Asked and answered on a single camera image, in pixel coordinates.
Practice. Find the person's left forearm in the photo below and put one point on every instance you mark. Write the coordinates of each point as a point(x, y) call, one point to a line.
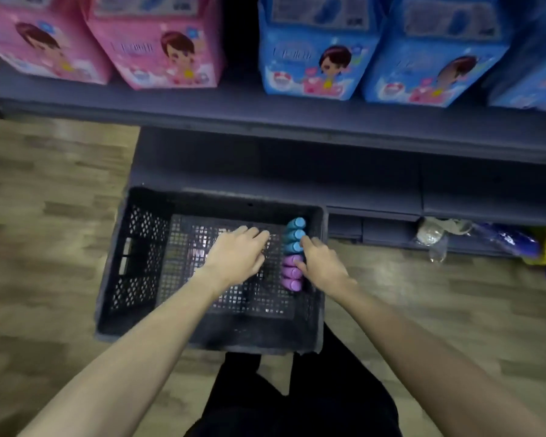
point(132, 359)

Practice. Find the person's right forearm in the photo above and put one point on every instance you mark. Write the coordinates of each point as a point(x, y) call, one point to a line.
point(418, 354)

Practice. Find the person's right thumb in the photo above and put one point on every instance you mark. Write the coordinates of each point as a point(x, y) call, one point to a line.
point(301, 267)

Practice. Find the pink cartoon print pack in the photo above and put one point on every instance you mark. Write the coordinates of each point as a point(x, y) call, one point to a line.
point(159, 45)
point(36, 40)

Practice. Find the dark grey metal shelf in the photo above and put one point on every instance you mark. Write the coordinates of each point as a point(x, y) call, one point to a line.
point(273, 127)

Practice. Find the black plastic crate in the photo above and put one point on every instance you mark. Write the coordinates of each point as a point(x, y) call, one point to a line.
point(164, 286)

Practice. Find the blue cartoon print pack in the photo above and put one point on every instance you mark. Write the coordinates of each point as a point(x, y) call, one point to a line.
point(314, 54)
point(432, 59)
point(532, 63)

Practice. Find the person's left hand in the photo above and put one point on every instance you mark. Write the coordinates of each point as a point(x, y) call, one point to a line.
point(234, 259)

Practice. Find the purple capped bottle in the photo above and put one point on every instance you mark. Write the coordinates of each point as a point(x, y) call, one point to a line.
point(292, 283)
point(289, 271)
point(292, 259)

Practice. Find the person's left fingers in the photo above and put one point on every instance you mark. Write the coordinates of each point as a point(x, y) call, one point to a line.
point(252, 238)

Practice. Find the clear plastic bottle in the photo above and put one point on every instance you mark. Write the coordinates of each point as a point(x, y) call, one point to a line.
point(432, 238)

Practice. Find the person's right hand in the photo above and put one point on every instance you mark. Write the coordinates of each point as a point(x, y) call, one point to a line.
point(325, 266)

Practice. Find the blue capped bottle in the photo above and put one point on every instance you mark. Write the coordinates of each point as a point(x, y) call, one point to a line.
point(295, 234)
point(296, 222)
point(292, 246)

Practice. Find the blue plastic wrapped item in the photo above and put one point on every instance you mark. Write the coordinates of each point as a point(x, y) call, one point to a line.
point(509, 238)

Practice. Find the person's black trousers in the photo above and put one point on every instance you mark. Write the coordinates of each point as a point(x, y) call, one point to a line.
point(309, 400)

